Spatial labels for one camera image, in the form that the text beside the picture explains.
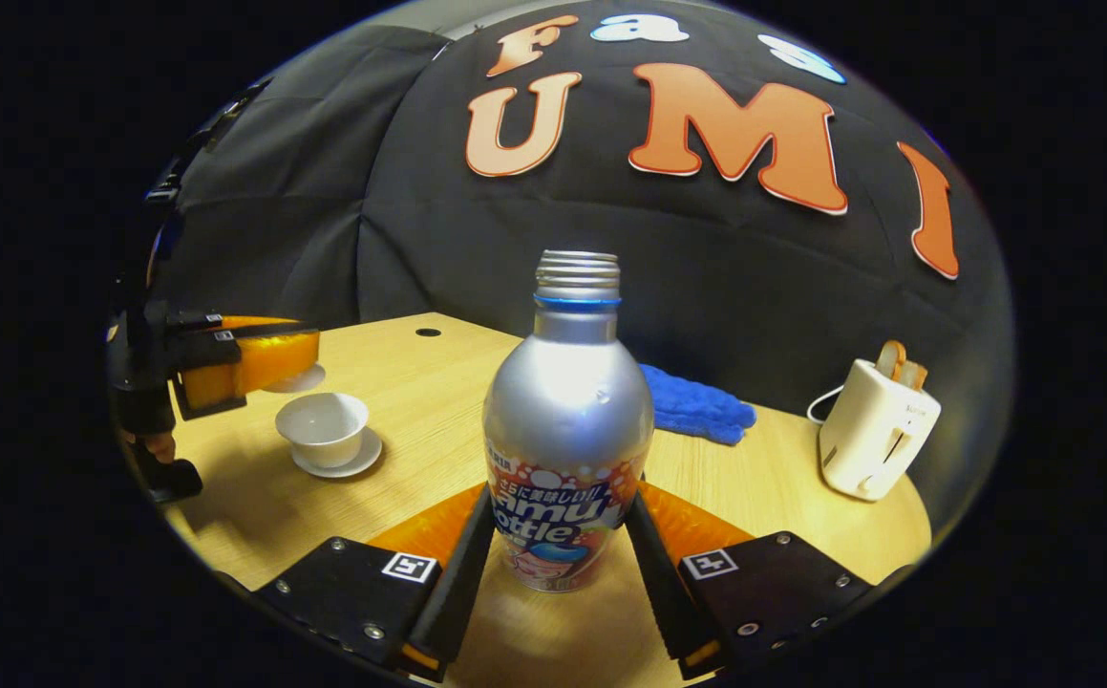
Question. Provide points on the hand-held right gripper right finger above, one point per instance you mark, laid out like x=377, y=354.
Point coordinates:
x=658, y=592

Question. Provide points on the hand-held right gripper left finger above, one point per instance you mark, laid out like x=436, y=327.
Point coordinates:
x=462, y=592

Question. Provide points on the silver water bottle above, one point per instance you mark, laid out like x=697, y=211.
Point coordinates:
x=567, y=401

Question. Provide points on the blue towel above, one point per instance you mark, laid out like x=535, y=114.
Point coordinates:
x=696, y=406

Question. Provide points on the white toaster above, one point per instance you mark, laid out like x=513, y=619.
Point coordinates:
x=873, y=440

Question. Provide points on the white saucer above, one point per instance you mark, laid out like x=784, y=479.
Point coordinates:
x=362, y=463

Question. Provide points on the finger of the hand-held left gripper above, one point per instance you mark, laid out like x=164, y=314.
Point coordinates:
x=204, y=352
x=192, y=322

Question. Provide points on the toast bread slice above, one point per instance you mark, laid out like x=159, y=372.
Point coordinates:
x=891, y=358
x=916, y=376

